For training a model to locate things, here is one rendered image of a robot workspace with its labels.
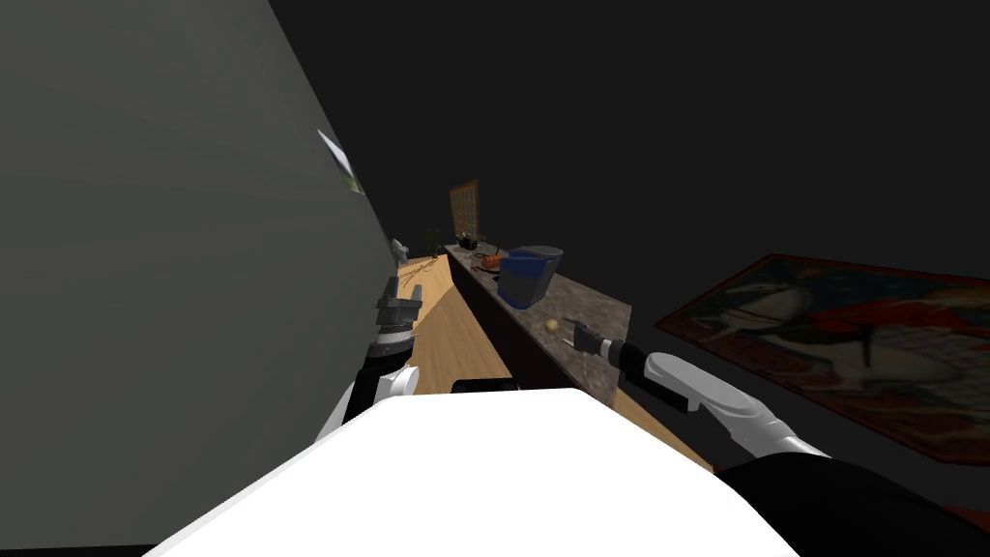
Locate large red horse painting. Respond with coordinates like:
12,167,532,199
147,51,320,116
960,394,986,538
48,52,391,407
655,252,990,467

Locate brown wooden door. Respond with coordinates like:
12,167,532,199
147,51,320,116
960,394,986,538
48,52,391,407
449,178,481,244

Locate white framed wall picture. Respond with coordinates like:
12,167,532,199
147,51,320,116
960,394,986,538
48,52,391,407
316,128,365,195

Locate blue bin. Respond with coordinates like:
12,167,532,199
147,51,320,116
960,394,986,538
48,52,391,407
496,245,566,311

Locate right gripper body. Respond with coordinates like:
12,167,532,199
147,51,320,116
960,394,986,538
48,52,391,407
572,324,609,360

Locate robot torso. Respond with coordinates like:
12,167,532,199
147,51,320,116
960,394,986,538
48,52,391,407
142,378,802,557

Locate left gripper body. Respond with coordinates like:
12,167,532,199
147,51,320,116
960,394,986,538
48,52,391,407
375,297,423,335

